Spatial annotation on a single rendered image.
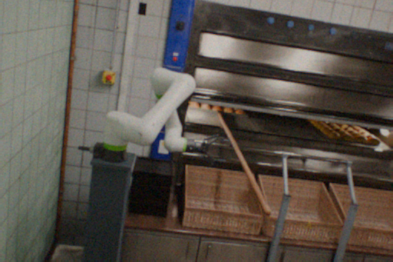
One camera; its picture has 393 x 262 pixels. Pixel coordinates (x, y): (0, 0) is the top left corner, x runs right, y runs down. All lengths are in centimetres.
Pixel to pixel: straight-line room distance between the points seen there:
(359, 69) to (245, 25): 96
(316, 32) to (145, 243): 196
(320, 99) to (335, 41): 45
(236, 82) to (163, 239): 125
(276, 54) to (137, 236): 165
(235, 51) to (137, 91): 79
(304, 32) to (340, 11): 30
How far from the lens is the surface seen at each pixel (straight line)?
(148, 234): 279
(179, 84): 214
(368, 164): 357
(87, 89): 303
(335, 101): 325
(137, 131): 193
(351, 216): 294
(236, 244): 288
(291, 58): 307
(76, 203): 336
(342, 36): 321
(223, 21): 295
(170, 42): 289
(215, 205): 316
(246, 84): 302
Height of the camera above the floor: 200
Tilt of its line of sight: 15 degrees down
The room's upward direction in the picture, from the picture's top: 10 degrees clockwise
